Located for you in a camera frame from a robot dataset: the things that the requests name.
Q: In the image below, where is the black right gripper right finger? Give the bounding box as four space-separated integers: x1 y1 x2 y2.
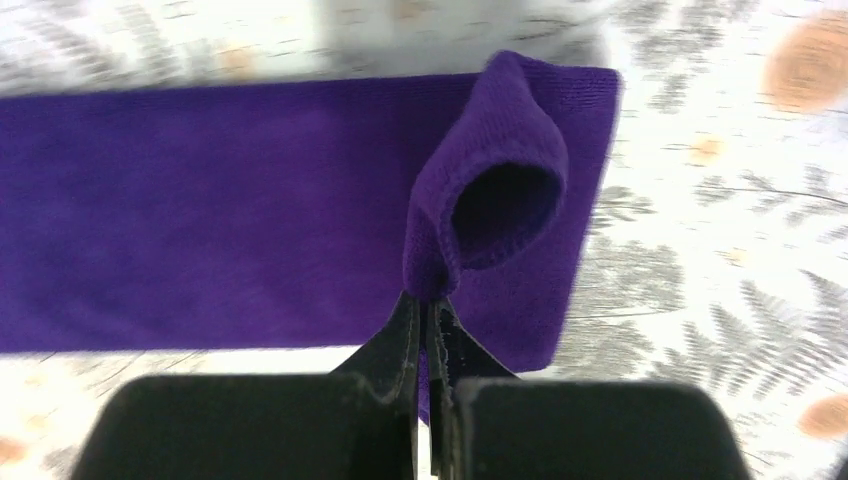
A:
425 301 749 479

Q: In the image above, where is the floral patterned table mat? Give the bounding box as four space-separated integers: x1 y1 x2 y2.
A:
1 1 847 479

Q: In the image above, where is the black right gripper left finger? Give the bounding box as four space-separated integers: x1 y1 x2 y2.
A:
72 294 420 480

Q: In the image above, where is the purple towel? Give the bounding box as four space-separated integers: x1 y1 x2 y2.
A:
1 52 619 372

